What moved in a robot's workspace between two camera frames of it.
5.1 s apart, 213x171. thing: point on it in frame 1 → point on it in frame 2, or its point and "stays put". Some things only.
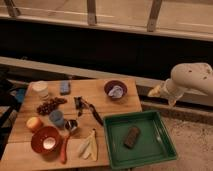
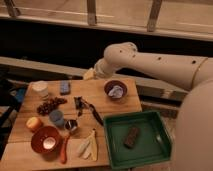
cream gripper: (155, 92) → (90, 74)
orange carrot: (64, 148) stays put
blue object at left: (20, 94) stays put
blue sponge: (65, 88) stays put
